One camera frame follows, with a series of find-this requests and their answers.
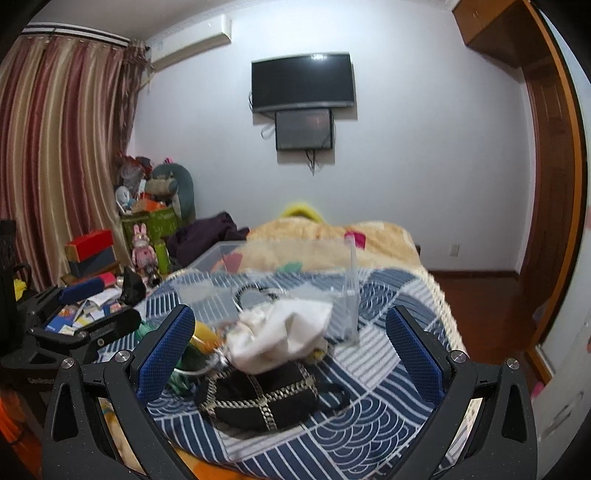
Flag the yellow plush behind blanket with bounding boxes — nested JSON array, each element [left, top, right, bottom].
[[280, 202, 325, 223]]

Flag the black gold-trimmed quilted bag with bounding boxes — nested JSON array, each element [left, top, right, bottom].
[[194, 361, 351, 433]]

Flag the red beige striped curtain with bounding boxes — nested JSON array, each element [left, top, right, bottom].
[[1, 35, 147, 290]]

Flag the clear plastic storage box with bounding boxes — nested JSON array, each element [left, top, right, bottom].
[[168, 245, 360, 344]]

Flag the beige fluffy patchwork blanket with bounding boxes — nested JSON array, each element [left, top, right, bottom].
[[213, 217, 425, 273]]

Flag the white wall air conditioner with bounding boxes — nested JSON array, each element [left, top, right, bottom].
[[148, 14, 232, 72]]

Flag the small black wall monitor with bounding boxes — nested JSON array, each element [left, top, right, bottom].
[[274, 109, 334, 151]]

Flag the grey green plush toy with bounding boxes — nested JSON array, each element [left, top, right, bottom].
[[145, 163, 195, 225]]

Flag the red and blue boxes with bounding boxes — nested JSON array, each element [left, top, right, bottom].
[[64, 229, 116, 278]]

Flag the large black wall television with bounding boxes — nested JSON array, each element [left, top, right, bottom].
[[250, 53, 356, 113]]

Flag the dark purple clothing pile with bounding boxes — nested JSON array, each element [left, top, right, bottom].
[[166, 211, 249, 267]]

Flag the white drawstring cloth pouch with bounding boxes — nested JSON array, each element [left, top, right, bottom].
[[224, 299, 332, 375]]

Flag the pink rabbit figure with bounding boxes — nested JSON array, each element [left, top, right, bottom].
[[132, 223, 158, 273]]

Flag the blue white patterned bedspread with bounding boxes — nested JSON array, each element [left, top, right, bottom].
[[94, 267, 468, 480]]

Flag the green cylinder bottle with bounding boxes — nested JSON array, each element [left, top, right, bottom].
[[153, 239, 170, 276]]

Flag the green cardboard box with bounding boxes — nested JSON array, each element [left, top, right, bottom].
[[120, 207, 180, 251]]

